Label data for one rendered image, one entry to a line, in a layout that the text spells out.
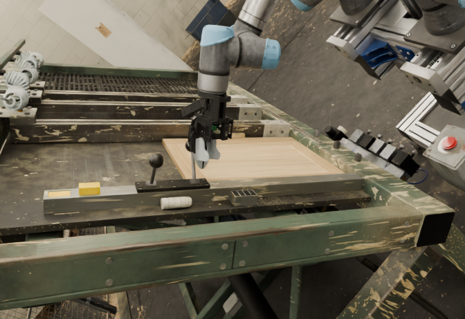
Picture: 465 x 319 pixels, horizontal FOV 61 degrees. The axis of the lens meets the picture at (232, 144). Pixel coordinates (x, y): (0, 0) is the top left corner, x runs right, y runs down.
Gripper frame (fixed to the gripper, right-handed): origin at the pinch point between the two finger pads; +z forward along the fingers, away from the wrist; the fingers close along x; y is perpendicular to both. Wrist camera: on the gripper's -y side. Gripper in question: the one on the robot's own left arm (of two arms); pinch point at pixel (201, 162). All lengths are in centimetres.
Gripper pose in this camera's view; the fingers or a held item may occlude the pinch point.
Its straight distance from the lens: 105.5
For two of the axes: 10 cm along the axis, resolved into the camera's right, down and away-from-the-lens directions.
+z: -1.1, 9.4, 3.2
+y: 6.5, 3.1, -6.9
